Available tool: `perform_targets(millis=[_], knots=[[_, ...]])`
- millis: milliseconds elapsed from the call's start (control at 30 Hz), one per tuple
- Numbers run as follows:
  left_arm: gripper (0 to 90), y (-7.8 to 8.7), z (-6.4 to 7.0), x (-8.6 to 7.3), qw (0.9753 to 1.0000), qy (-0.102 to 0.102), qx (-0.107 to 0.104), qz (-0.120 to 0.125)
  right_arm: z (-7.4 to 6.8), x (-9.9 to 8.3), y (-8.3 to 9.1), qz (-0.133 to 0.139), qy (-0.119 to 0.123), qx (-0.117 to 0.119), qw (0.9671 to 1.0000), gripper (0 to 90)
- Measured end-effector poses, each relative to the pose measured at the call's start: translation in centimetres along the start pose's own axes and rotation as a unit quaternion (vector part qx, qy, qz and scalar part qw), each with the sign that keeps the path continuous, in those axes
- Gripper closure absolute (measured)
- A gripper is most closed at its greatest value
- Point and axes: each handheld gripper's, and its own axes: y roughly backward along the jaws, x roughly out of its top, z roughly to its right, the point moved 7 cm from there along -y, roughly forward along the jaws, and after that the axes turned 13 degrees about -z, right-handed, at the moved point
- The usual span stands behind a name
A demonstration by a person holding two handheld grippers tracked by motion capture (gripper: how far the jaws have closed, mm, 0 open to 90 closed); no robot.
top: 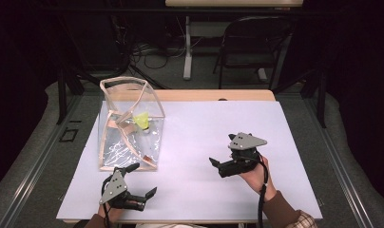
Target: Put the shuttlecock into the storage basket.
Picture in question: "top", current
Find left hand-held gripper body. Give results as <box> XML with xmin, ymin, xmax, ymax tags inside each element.
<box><xmin>99</xmin><ymin>169</ymin><xmax>147</xmax><ymax>212</ymax></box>

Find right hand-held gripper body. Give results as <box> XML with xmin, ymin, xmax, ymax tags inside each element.
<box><xmin>218</xmin><ymin>132</ymin><xmax>268</xmax><ymax>179</ymax></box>

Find transparent bag with beige trim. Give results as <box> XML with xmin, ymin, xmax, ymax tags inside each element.
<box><xmin>98</xmin><ymin>76</ymin><xmax>166</xmax><ymax>172</ymax></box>

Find yellow shuttlecock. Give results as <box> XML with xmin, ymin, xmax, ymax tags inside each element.
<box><xmin>132</xmin><ymin>110</ymin><xmax>151</xmax><ymax>133</ymax></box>

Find person's left hand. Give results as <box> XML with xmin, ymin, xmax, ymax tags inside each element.
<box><xmin>97</xmin><ymin>203</ymin><xmax>125</xmax><ymax>223</ymax></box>

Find person's right hand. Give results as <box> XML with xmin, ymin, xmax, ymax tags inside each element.
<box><xmin>239</xmin><ymin>155</ymin><xmax>278</xmax><ymax>202</ymax></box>

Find white table mat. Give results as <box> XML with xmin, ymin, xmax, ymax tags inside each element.
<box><xmin>56</xmin><ymin>100</ymin><xmax>323</xmax><ymax>221</ymax></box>

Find wooden table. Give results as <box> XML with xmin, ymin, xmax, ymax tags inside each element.
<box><xmin>56</xmin><ymin>88</ymin><xmax>323</xmax><ymax>224</ymax></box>

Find black metal stand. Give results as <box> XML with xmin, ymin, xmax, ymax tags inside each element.
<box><xmin>56</xmin><ymin>66</ymin><xmax>86</xmax><ymax>125</ymax></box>
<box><xmin>271</xmin><ymin>67</ymin><xmax>328</xmax><ymax>129</ymax></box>

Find black folding chair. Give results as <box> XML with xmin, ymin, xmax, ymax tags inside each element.
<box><xmin>213</xmin><ymin>16</ymin><xmax>295</xmax><ymax>90</ymax></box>

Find white desk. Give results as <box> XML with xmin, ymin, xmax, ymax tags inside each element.
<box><xmin>164</xmin><ymin>0</ymin><xmax>304</xmax><ymax>81</ymax></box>

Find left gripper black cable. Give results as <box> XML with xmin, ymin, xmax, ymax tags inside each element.
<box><xmin>100</xmin><ymin>174</ymin><xmax>113</xmax><ymax>228</ymax></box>

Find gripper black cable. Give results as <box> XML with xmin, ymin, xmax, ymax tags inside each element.
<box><xmin>256</xmin><ymin>151</ymin><xmax>271</xmax><ymax>228</ymax></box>
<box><xmin>100</xmin><ymin>174</ymin><xmax>113</xmax><ymax>228</ymax></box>

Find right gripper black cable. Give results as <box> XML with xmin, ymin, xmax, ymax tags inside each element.
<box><xmin>256</xmin><ymin>151</ymin><xmax>271</xmax><ymax>228</ymax></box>

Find bundle of floor cables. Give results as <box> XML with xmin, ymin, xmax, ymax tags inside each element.
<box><xmin>129</xmin><ymin>15</ymin><xmax>207</xmax><ymax>70</ymax></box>

